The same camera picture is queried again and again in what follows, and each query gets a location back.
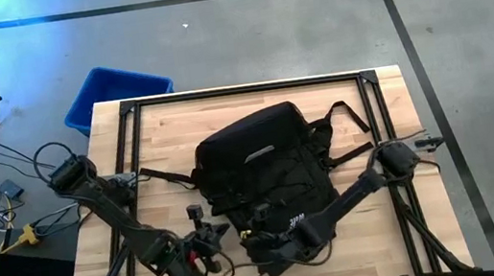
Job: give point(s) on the small blue box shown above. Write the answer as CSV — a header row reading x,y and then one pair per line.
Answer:
x,y
11,189

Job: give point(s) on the blue plastic bin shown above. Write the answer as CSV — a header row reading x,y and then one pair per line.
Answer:
x,y
114,86

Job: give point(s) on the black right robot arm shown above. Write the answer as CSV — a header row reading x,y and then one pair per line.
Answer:
x,y
348,200

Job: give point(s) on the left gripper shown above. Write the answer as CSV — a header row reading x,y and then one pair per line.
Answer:
x,y
204,250

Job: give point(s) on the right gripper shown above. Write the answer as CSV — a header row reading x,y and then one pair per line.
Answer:
x,y
274,246

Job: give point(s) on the black Wolt backpack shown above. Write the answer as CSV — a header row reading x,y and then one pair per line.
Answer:
x,y
251,132

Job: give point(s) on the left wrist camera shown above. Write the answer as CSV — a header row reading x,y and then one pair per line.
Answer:
x,y
195,211

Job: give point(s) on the black aluminium table frame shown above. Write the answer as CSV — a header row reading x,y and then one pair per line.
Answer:
x,y
368,75

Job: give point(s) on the small white scrap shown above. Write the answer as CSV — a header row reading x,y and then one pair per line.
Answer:
x,y
185,25

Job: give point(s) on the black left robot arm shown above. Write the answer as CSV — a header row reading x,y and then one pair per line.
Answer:
x,y
109,209

